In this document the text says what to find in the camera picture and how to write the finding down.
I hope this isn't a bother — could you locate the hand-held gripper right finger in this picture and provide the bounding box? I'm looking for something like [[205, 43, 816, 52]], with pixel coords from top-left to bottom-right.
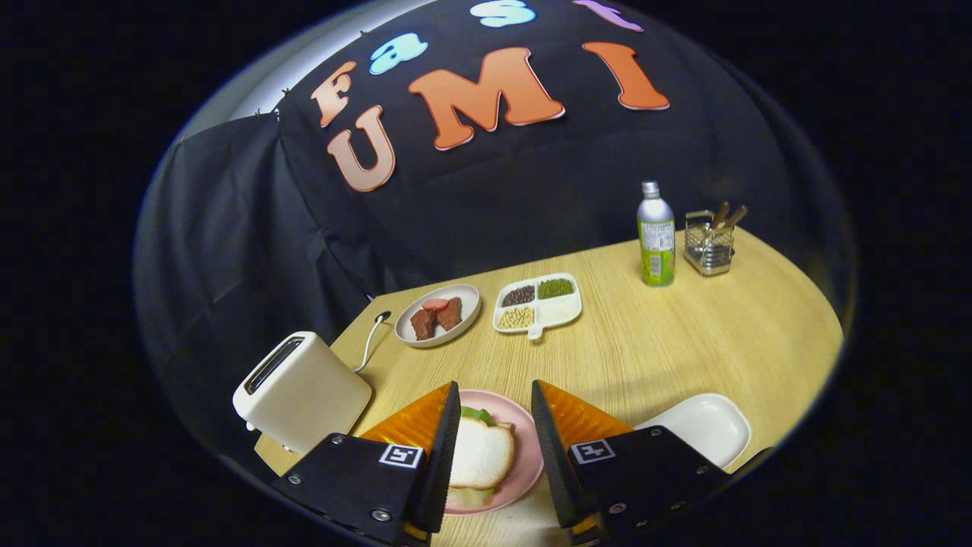
[[530, 379, 734, 546]]

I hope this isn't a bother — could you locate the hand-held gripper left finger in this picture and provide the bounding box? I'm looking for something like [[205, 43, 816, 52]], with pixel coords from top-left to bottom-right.
[[272, 380, 462, 546]]

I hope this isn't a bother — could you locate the toasted bread slice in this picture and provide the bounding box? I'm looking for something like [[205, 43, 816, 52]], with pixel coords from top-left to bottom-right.
[[450, 416, 517, 491]]

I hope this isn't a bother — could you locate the pink plate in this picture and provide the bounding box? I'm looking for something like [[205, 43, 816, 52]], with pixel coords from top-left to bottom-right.
[[444, 389, 545, 516]]

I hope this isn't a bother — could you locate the bread slice under ham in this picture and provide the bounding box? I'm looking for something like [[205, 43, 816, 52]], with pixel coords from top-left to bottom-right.
[[446, 486, 498, 510]]

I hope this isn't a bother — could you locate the white toaster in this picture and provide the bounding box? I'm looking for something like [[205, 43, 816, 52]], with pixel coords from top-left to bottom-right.
[[232, 330, 374, 455]]

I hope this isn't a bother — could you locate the white divided dish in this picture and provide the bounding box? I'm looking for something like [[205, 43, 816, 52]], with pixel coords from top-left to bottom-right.
[[492, 272, 583, 340]]

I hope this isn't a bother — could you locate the white rounded square plate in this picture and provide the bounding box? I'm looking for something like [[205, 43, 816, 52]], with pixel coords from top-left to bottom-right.
[[636, 393, 753, 470]]

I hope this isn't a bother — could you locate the round white plate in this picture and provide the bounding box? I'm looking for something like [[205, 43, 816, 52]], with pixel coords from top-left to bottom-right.
[[394, 283, 481, 349]]

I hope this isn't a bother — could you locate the silver green drink bottle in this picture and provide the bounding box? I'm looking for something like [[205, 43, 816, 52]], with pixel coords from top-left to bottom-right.
[[636, 181, 677, 288]]

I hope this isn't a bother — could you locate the white toaster cable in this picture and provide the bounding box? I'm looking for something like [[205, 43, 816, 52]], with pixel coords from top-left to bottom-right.
[[354, 311, 392, 373]]

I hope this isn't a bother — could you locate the metal wire utensil holder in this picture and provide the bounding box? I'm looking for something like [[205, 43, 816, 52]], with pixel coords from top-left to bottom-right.
[[683, 210, 736, 277]]

